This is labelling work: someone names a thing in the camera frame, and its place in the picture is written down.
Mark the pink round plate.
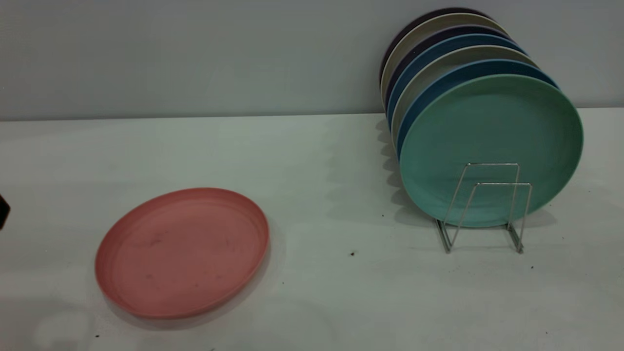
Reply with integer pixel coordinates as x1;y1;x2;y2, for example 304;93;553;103
95;188;270;320

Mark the dark purple round plate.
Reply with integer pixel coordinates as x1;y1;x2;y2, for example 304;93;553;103
384;25;510;110
379;8;493;83

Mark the beige round plate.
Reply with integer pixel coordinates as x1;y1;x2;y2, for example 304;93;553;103
391;45;539;147
380;13;507;105

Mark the blue round plate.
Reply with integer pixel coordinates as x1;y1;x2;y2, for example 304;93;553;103
387;34;527;128
396;59;559;159

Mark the green round plate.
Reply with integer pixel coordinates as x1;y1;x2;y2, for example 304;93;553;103
399;74;584;228

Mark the metal wire plate rack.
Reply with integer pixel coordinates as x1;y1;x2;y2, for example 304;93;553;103
435;163;533;254

